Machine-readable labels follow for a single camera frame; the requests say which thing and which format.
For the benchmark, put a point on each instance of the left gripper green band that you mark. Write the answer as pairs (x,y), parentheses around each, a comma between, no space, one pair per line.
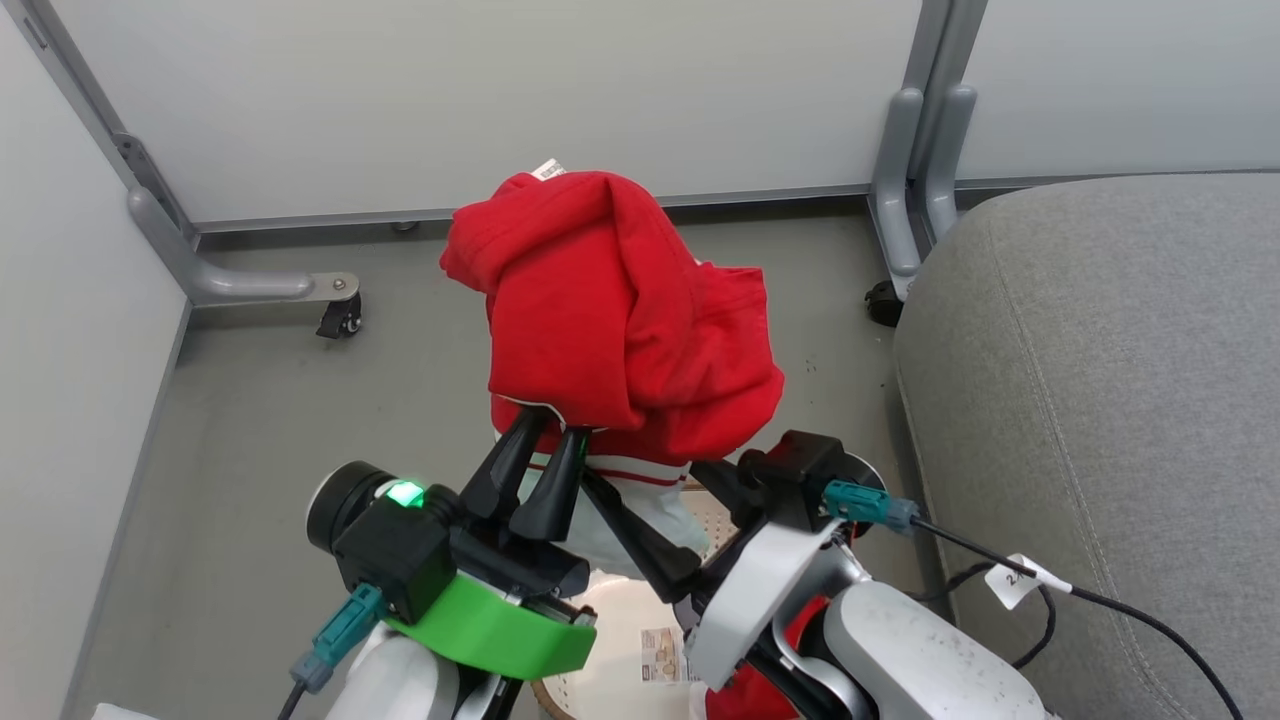
(490,625)

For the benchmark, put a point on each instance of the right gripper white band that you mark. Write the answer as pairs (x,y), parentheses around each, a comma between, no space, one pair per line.
(755,590)

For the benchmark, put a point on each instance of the red and white garment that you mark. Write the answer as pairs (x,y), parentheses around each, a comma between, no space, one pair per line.
(610,310)

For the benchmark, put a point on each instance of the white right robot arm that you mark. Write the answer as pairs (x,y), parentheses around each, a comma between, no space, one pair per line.
(920,660)

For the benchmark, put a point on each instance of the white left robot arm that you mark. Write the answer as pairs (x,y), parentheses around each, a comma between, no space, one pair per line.
(400,685)

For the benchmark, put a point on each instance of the cream perforated laundry basket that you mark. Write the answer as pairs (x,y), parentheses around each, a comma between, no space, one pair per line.
(625,625)

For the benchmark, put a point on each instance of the black caster wheel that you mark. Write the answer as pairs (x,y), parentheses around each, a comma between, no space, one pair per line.
(342,318)
(884,304)

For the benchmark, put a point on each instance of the small grey partition glide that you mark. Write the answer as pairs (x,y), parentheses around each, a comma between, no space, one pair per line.
(404,226)

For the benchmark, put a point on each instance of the grey fabric sofa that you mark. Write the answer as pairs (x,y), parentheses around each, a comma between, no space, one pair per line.
(1100,420)

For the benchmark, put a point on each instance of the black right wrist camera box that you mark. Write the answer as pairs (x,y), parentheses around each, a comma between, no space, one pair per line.
(800,470)

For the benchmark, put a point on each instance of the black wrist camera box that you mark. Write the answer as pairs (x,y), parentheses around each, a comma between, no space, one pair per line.
(800,470)
(390,545)

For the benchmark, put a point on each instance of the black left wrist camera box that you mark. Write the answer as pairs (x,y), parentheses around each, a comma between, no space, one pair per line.
(390,545)

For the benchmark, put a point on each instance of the grey partition base rail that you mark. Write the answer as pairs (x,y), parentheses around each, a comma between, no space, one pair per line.
(300,222)

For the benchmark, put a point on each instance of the grey slanted partition post with foot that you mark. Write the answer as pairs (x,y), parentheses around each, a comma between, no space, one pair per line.
(215,275)

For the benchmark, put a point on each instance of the grey upright double partition post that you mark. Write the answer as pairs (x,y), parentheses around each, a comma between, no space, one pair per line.
(900,180)

